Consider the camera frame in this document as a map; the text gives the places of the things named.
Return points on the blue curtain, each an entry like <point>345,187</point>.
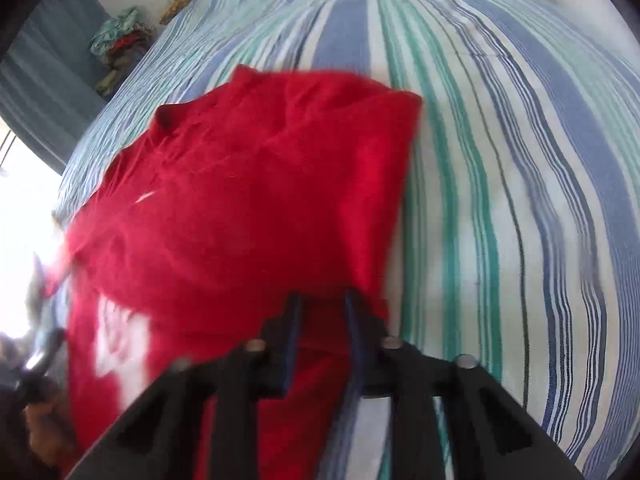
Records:
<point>50,85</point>

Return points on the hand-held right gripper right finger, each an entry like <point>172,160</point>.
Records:
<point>353,322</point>

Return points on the pile of colourful clothes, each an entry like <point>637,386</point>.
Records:
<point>120,45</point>

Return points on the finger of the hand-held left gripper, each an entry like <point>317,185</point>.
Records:
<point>40,285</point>

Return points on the striped bedspread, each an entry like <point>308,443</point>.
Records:
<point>500,160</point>

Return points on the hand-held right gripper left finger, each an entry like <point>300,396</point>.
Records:
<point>294,322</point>

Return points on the red sweater with white rabbit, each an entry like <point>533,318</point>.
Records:
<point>250,185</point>

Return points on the person's left hand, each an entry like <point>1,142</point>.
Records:
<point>47,432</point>

